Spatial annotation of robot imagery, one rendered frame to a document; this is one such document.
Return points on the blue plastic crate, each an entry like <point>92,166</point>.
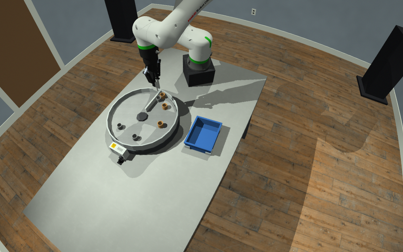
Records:
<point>203,135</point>

